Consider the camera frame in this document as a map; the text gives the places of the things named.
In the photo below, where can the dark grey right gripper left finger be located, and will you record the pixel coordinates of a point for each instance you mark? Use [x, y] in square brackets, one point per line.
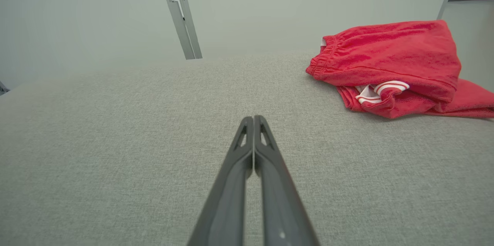
[227, 199]

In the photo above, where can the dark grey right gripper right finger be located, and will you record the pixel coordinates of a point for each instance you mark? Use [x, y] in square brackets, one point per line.
[281, 207]

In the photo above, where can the red shorts with elastic waistband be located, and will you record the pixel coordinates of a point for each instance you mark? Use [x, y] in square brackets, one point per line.
[393, 53]

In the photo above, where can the grey metal partition post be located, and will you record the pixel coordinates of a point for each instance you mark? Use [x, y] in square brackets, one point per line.
[175, 18]
[190, 22]

